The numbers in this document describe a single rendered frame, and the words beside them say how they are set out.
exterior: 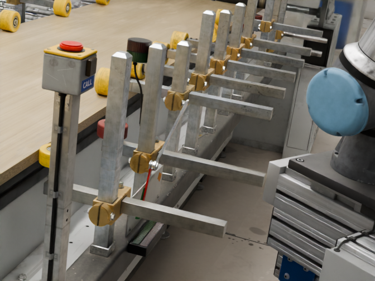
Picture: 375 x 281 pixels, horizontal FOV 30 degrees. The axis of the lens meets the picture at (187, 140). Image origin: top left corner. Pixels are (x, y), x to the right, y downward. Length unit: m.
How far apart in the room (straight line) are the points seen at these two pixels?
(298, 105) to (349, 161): 2.98
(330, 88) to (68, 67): 0.43
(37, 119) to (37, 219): 0.27
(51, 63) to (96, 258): 0.56
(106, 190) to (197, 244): 1.71
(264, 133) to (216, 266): 1.61
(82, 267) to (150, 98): 0.45
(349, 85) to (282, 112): 3.31
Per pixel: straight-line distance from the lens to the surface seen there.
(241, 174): 1.76
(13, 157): 1.59
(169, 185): 2.02
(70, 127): 1.24
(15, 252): 1.70
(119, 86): 1.47
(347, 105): 1.16
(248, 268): 3.11
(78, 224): 1.92
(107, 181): 1.54
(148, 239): 1.71
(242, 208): 3.66
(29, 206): 1.70
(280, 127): 4.49
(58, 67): 1.20
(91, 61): 1.20
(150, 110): 1.73
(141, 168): 1.76
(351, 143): 1.34
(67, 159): 1.26
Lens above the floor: 1.50
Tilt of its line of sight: 19 degrees down
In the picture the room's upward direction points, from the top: 8 degrees clockwise
